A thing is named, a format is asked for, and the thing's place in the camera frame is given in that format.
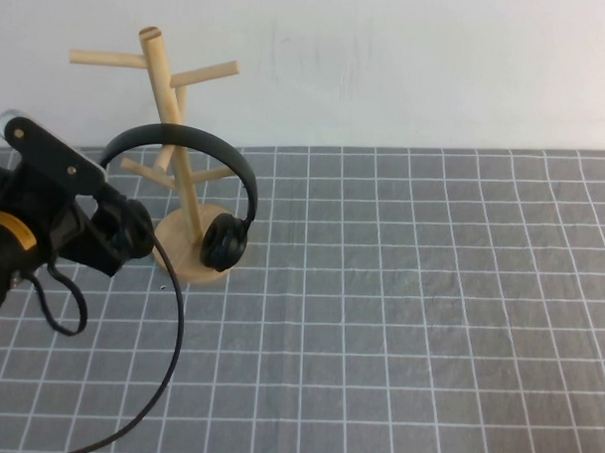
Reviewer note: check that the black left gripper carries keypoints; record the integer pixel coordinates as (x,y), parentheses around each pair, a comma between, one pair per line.
(69,228)

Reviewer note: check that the black over-ear headphones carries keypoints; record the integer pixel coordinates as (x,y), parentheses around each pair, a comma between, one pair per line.
(211,144)

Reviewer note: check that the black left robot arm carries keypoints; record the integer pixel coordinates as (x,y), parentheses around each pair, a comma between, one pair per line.
(3,261)

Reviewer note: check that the wooden branched headphone stand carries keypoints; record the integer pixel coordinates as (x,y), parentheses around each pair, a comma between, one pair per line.
(182,252)

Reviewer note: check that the grey white-grid tablecloth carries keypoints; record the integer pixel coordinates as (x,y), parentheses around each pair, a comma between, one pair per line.
(404,314)

